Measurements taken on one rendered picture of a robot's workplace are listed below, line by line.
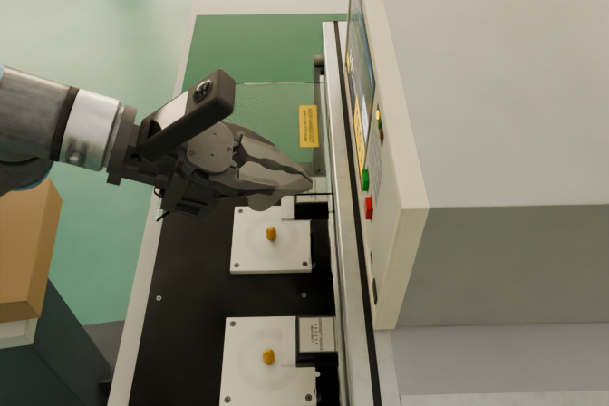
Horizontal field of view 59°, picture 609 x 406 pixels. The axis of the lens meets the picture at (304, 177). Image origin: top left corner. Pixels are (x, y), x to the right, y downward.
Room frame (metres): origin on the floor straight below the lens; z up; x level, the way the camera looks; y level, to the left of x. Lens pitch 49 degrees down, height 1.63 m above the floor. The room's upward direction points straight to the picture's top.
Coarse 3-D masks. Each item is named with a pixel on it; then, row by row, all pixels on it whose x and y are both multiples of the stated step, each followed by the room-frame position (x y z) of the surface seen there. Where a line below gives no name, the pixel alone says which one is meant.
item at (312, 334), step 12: (300, 324) 0.37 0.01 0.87; (312, 324) 0.37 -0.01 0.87; (324, 324) 0.37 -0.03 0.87; (288, 336) 0.37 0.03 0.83; (300, 336) 0.35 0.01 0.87; (312, 336) 0.35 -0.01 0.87; (324, 336) 0.35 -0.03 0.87; (288, 348) 0.35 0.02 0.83; (300, 348) 0.33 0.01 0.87; (312, 348) 0.33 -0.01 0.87; (324, 348) 0.33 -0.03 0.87; (288, 360) 0.33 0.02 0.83; (300, 360) 0.32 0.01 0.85; (312, 360) 0.32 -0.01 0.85; (324, 360) 0.32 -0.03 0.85; (336, 360) 0.32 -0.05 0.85
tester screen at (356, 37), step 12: (360, 12) 0.56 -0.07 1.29; (360, 24) 0.55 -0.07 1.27; (348, 36) 0.66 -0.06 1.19; (360, 36) 0.54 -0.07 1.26; (348, 48) 0.65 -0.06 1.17; (360, 48) 0.53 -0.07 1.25; (360, 60) 0.53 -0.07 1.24; (348, 72) 0.63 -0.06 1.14; (372, 84) 0.42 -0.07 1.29; (360, 108) 0.49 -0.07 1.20
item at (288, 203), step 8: (288, 200) 0.60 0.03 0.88; (296, 200) 0.57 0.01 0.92; (304, 200) 0.57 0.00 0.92; (312, 200) 0.57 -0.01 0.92; (320, 200) 0.57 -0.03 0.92; (288, 208) 0.58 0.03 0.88; (296, 208) 0.56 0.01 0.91; (304, 208) 0.56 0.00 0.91; (312, 208) 0.56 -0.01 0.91; (320, 208) 0.56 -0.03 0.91; (288, 216) 0.57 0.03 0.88; (296, 216) 0.56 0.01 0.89; (304, 216) 0.56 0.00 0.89; (312, 216) 0.56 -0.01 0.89; (320, 216) 0.56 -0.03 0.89
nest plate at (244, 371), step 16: (240, 320) 0.42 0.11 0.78; (256, 320) 0.42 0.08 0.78; (272, 320) 0.42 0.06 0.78; (288, 320) 0.42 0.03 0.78; (240, 336) 0.39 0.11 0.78; (256, 336) 0.39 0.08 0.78; (272, 336) 0.39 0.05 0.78; (224, 352) 0.36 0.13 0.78; (240, 352) 0.36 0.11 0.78; (256, 352) 0.36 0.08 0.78; (224, 368) 0.33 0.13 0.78; (240, 368) 0.33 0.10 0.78; (256, 368) 0.33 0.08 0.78; (272, 368) 0.33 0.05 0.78; (288, 368) 0.33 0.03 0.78; (304, 368) 0.33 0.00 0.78; (224, 384) 0.31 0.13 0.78; (240, 384) 0.31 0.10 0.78; (256, 384) 0.31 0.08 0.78; (272, 384) 0.31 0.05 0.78; (288, 384) 0.31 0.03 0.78; (304, 384) 0.31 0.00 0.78; (224, 400) 0.28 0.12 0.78; (240, 400) 0.28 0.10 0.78; (256, 400) 0.28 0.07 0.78; (272, 400) 0.28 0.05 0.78; (288, 400) 0.28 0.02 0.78; (304, 400) 0.28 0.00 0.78
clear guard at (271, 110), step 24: (240, 96) 0.67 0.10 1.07; (264, 96) 0.67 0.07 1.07; (288, 96) 0.67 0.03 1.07; (312, 96) 0.67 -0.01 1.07; (240, 120) 0.61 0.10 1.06; (264, 120) 0.61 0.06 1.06; (288, 120) 0.61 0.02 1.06; (288, 144) 0.56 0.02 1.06; (312, 168) 0.51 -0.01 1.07; (312, 192) 0.47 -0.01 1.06
